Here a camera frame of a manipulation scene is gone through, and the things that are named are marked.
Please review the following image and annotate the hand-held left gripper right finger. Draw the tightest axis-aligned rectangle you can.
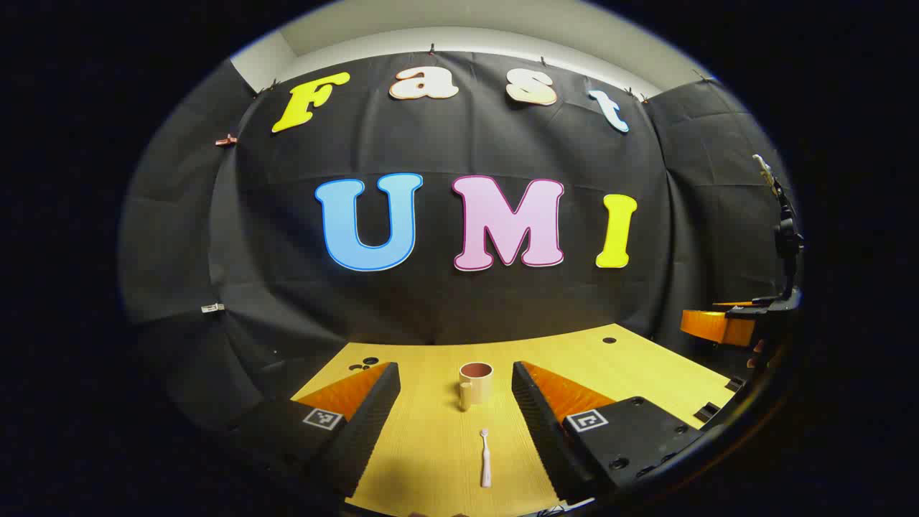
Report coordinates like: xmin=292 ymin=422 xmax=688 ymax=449
xmin=511 ymin=360 xmax=708 ymax=503

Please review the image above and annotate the wooden desktop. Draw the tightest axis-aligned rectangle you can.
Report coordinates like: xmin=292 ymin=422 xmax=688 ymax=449
xmin=291 ymin=323 xmax=747 ymax=517

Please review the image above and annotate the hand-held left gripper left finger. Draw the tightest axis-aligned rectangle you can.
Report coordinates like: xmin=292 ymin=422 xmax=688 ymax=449
xmin=237 ymin=361 xmax=401 ymax=500

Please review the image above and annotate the beige cup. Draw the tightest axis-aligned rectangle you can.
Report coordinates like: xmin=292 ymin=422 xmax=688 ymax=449
xmin=459 ymin=362 xmax=494 ymax=411

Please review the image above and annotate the black backdrop cloth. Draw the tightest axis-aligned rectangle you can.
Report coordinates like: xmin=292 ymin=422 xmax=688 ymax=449
xmin=118 ymin=50 xmax=798 ymax=432

